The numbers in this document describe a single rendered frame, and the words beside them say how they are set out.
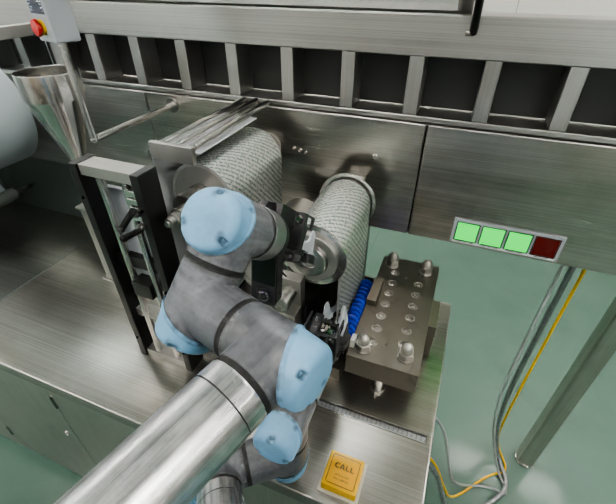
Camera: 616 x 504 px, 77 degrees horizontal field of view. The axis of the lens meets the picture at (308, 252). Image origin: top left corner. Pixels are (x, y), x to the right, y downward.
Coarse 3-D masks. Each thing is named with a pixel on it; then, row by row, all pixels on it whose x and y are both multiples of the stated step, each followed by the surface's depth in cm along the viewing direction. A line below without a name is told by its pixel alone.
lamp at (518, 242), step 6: (510, 234) 95; (516, 234) 94; (522, 234) 93; (510, 240) 95; (516, 240) 95; (522, 240) 94; (528, 240) 94; (510, 246) 96; (516, 246) 96; (522, 246) 95; (528, 246) 95
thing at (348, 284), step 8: (368, 224) 99; (360, 240) 93; (360, 248) 95; (352, 256) 88; (360, 256) 98; (352, 264) 90; (360, 264) 101; (344, 272) 83; (352, 272) 92; (360, 272) 104; (344, 280) 85; (352, 280) 95; (360, 280) 107; (344, 288) 87; (352, 288) 97; (344, 296) 90; (352, 296) 100; (344, 304) 92; (336, 312) 87; (336, 320) 89
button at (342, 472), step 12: (336, 456) 79; (348, 456) 79; (336, 468) 77; (348, 468) 77; (360, 468) 77; (324, 480) 76; (336, 480) 76; (348, 480) 76; (336, 492) 75; (348, 492) 74
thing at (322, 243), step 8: (304, 240) 77; (320, 240) 75; (320, 248) 76; (328, 248) 76; (328, 256) 77; (336, 256) 77; (288, 264) 82; (328, 264) 78; (336, 264) 77; (296, 272) 83; (328, 272) 79; (312, 280) 82; (320, 280) 81
